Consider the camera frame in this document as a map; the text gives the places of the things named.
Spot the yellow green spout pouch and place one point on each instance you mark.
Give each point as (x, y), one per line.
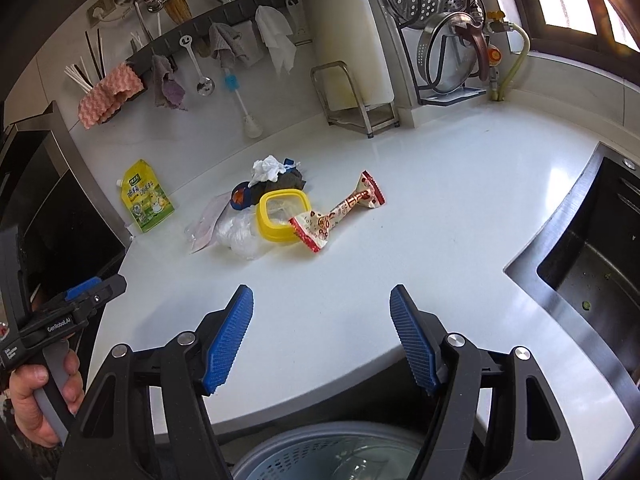
(145, 200)

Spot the pink clear plastic packet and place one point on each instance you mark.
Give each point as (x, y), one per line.
(205, 225)

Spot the grey perforated trash bin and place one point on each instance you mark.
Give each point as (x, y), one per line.
(325, 440)

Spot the clear plastic bag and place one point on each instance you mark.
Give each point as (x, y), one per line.
(240, 235)

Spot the dark grey rag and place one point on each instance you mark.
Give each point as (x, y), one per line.
(290, 181)

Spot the black steel sink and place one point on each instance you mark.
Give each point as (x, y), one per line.
(585, 260)

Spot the steel cutting board stand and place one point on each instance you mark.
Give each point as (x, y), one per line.
(380, 115)

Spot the white wall outlet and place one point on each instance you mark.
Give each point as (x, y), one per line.
(97, 10)

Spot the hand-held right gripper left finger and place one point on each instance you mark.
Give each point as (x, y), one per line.
(227, 340)

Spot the grey purple hanging cloth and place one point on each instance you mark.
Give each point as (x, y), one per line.
(167, 85)

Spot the person's left hand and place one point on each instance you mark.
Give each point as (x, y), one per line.
(27, 405)

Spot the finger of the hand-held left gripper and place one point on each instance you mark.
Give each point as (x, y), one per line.
(85, 287)
(107, 291)

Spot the white tissue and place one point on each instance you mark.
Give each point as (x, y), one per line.
(265, 167)

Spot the white cutting board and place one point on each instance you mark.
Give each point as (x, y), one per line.
(345, 25)

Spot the dark chopsticks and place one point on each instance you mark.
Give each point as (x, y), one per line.
(91, 55)

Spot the pink wavy dishcloth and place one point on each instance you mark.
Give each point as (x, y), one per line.
(110, 92)

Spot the yellow square lid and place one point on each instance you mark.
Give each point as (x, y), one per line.
(265, 221)

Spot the bamboo pot brush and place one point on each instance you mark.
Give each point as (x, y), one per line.
(177, 7)

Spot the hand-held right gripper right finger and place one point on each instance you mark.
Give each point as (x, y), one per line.
(412, 340)

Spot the dark grey hook rail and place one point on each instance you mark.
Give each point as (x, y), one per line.
(240, 10)

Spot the black steel range hood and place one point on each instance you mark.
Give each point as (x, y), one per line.
(45, 200)

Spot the bundle of white chopsticks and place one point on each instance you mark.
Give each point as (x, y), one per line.
(80, 77)

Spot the red white snack wrapper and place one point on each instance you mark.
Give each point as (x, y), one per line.
(345, 205)

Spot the gas valve with orange knob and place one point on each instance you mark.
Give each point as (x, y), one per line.
(494, 55)

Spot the glass pot lid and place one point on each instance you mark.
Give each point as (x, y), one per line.
(445, 60)

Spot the white hanging cloth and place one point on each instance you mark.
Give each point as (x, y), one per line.
(275, 35)

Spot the blue white bottle brush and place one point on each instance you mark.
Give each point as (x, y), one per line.
(252, 127)

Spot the black lid rack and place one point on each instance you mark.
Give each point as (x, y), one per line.
(450, 96)

